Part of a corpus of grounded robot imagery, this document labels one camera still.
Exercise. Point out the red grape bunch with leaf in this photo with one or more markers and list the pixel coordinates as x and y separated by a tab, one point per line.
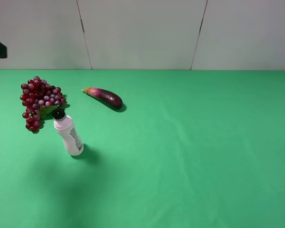
40	99

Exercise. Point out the purple eggplant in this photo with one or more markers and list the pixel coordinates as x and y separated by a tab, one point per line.
106	97

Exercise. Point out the white bottle with black cap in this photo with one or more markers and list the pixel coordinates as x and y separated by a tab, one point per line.
65	127

